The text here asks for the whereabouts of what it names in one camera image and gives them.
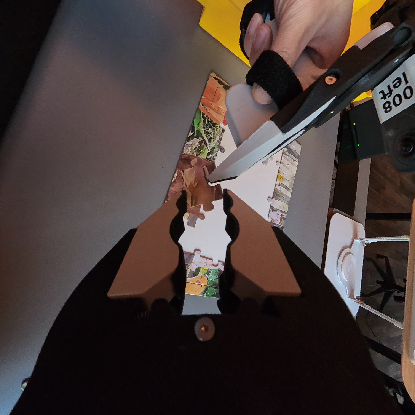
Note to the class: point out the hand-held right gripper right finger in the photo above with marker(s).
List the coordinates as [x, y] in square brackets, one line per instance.
[266, 259]

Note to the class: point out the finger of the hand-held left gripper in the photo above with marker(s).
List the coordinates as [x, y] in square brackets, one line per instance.
[285, 144]
[256, 149]

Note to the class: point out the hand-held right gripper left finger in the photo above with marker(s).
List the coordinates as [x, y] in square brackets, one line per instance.
[146, 259]

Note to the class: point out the jigsaw puzzle board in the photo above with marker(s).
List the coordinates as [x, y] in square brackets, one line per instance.
[256, 194]

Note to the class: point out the yellow plastic bin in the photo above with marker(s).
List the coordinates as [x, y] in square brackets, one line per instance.
[220, 26]

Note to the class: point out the person's left hand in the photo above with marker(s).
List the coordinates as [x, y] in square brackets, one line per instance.
[311, 32]

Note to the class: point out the white document holder stand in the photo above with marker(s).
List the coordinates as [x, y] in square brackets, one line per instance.
[347, 267]

